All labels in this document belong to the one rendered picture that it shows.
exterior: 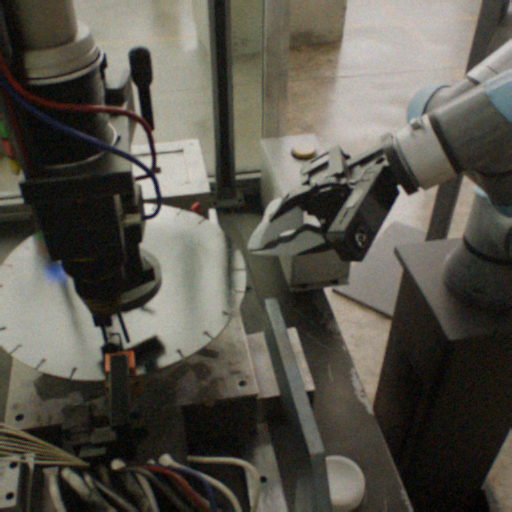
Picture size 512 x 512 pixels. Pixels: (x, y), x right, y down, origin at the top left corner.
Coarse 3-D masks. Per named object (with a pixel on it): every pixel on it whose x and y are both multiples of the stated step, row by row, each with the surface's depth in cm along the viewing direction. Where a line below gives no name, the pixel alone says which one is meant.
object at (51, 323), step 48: (144, 240) 83; (192, 240) 83; (0, 288) 76; (48, 288) 76; (192, 288) 76; (240, 288) 76; (0, 336) 70; (48, 336) 70; (96, 336) 70; (144, 336) 70; (192, 336) 70
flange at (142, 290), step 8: (152, 256) 79; (152, 264) 78; (160, 264) 78; (160, 272) 77; (160, 280) 76; (136, 288) 74; (144, 288) 74; (152, 288) 75; (128, 296) 73; (136, 296) 73; (144, 296) 74; (128, 304) 73
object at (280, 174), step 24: (264, 144) 113; (288, 144) 113; (312, 144) 113; (264, 168) 115; (288, 168) 107; (264, 192) 118; (312, 216) 96; (288, 264) 104; (312, 264) 101; (336, 264) 102; (312, 288) 105
